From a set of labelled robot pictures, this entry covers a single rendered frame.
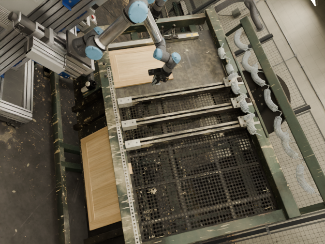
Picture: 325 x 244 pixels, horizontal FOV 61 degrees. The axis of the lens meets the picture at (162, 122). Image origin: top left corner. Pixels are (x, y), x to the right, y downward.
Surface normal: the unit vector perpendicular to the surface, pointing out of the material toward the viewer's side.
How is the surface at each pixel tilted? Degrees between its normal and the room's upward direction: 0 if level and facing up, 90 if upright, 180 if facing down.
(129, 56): 56
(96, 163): 90
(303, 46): 90
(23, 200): 0
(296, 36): 90
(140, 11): 83
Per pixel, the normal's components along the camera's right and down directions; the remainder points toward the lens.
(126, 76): 0.05, -0.44
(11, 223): 0.84, -0.39
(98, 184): -0.51, -0.26
